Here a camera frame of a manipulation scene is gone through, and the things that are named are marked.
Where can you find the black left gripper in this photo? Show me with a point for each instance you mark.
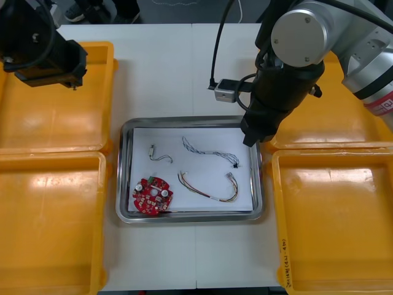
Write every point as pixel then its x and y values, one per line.
pixel 46 67

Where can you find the person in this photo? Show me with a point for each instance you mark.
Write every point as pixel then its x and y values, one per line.
pixel 73 12

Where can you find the silver and black left arm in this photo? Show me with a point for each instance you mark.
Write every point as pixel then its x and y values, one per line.
pixel 18 24

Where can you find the round red circuit board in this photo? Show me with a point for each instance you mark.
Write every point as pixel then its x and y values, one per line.
pixel 144 204

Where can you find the silver and black right arm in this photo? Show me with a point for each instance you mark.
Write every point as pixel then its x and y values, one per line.
pixel 307 37

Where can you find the steel tray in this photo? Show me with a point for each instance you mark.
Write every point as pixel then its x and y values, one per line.
pixel 184 215

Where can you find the white sheet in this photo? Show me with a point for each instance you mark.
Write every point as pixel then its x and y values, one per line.
pixel 199 172

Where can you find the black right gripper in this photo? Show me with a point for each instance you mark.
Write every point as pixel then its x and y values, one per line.
pixel 267 120

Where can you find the yellow-orange plastic bin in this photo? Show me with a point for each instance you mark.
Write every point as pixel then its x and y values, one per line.
pixel 322 123
pixel 61 116
pixel 46 230
pixel 337 230

